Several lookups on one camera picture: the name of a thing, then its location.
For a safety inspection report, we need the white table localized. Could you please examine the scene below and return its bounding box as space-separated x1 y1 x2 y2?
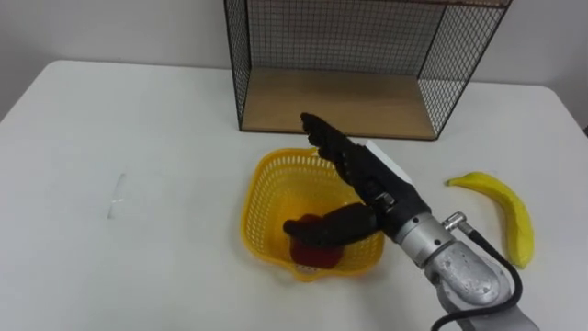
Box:
0 59 588 331

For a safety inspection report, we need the black wire mesh shelf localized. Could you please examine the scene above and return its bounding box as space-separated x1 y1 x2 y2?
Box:
223 0 514 142

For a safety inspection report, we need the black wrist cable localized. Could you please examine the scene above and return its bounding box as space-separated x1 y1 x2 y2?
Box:
430 211 525 331

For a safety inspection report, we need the yellow plastic basket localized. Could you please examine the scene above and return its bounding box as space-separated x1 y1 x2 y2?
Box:
240 147 386 282

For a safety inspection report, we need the yellow banana soft toy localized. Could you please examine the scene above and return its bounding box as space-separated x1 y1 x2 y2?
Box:
444 171 536 270

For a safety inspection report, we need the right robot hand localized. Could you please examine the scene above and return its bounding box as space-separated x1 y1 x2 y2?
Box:
282 112 433 248

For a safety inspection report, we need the red soft toy fruit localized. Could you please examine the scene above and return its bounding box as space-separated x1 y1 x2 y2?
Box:
288 213 345 270

